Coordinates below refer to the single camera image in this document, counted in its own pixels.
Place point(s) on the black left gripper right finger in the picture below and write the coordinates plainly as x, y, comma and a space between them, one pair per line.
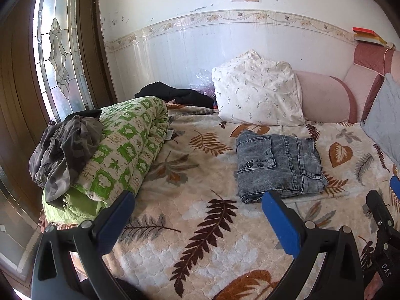
340, 276

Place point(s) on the red yellow books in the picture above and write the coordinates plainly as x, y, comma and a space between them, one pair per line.
370, 36

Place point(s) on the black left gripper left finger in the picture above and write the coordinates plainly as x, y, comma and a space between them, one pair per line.
54, 275

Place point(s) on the white patterned pillow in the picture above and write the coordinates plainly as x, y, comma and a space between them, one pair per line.
253, 90

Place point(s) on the grey camouflage garment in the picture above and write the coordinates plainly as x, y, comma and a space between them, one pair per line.
63, 152

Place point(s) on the light blue grey cushion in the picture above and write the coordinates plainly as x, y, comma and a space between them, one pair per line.
382, 123

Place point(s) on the clear plastic bag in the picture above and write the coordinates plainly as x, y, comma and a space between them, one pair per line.
203, 83

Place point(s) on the pink cylindrical bolster pillow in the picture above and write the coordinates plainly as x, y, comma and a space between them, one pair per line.
326, 99

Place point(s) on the leaf print bed blanket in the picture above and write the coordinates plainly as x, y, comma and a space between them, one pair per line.
190, 235

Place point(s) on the grey denim pants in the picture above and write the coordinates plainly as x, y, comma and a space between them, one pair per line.
287, 165

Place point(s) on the pink padded headboard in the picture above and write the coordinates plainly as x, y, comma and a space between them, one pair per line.
366, 76

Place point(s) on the black garment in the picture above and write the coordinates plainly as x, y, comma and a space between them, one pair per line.
186, 97

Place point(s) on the stained glass window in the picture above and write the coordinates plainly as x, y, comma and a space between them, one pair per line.
57, 58

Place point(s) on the brown wooden window frame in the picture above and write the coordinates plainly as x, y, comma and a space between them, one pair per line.
23, 121

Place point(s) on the green white rolled quilt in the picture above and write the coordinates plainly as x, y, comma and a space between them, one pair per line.
133, 134

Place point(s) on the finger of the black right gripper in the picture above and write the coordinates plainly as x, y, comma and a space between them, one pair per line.
394, 188
387, 236

